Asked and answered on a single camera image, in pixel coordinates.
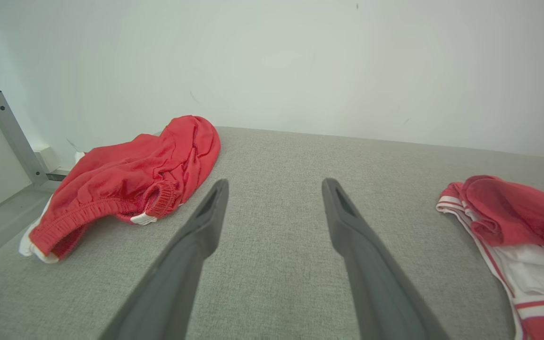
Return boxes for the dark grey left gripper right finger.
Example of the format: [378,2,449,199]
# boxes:
[322,178,450,340]

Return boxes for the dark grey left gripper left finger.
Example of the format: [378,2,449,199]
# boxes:
[99,178,230,340]

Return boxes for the red shorts with white stripes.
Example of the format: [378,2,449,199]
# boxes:
[19,115,221,264]

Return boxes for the red white basketball jersey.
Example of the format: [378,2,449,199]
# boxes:
[436,175,544,340]

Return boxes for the white plastic wall box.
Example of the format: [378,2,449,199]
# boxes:
[34,146,63,174]

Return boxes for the grey metal frame post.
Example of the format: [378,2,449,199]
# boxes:
[0,37,49,186]

